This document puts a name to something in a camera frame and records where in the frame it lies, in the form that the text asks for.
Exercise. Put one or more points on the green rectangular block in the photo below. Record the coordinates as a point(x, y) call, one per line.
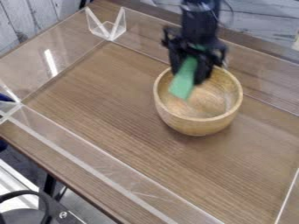
point(181, 84)

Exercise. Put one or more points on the grey metal base plate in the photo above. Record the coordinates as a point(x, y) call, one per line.
point(60, 214)

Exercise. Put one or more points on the clear acrylic corner bracket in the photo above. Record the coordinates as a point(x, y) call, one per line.
point(107, 30)

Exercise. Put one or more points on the brown wooden bowl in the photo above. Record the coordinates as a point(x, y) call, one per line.
point(211, 107)

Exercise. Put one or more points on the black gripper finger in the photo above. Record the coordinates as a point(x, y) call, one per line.
point(176, 58)
point(203, 69)

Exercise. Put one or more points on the blue object at left edge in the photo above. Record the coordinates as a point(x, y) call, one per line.
point(4, 98)

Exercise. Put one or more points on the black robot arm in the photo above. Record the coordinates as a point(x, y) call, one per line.
point(200, 3)

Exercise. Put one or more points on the black table leg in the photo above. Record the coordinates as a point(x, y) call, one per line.
point(49, 185)

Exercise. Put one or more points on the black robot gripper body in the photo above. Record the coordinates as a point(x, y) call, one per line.
point(197, 31)

